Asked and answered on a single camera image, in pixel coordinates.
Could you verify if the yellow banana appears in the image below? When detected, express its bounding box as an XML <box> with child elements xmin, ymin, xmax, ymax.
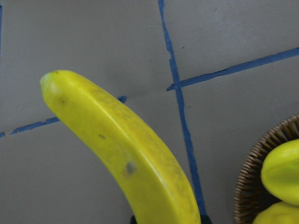
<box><xmin>253</xmin><ymin>202</ymin><xmax>299</xmax><ymax>224</ymax></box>
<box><xmin>40</xmin><ymin>70</ymin><xmax>201</xmax><ymax>224</ymax></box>

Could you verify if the brown wicker basket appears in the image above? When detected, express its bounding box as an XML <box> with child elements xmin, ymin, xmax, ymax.
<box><xmin>234</xmin><ymin>114</ymin><xmax>299</xmax><ymax>224</ymax></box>

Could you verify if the yellow starfruit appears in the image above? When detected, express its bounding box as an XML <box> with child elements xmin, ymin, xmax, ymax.
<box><xmin>261</xmin><ymin>140</ymin><xmax>299</xmax><ymax>206</ymax></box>

